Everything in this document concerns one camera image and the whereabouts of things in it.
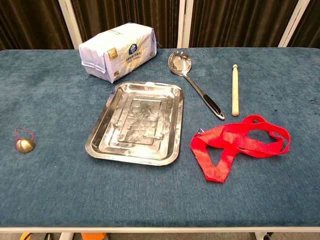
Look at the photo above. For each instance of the white plastic food package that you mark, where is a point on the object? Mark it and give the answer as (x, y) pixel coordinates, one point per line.
(117, 53)

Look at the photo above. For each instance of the white table frame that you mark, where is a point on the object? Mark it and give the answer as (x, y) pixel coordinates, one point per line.
(160, 230)

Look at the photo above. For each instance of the blue table cloth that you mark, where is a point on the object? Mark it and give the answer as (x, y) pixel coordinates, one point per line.
(75, 190)

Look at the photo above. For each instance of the white partition post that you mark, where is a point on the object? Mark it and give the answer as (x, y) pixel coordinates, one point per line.
(291, 25)
(184, 25)
(72, 27)

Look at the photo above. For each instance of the dark brown pleated curtain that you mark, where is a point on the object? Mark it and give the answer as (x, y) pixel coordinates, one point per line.
(125, 12)
(30, 22)
(237, 22)
(311, 25)

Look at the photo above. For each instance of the rectangular stainless steel tray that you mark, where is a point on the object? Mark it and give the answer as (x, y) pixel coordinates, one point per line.
(135, 125)

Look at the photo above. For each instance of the yellow object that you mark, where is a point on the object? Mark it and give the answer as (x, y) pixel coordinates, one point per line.
(25, 236)

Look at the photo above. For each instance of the wooden stick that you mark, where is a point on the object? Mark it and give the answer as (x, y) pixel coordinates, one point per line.
(235, 92)

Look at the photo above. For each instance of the orange box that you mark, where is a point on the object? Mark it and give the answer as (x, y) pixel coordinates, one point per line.
(92, 236)

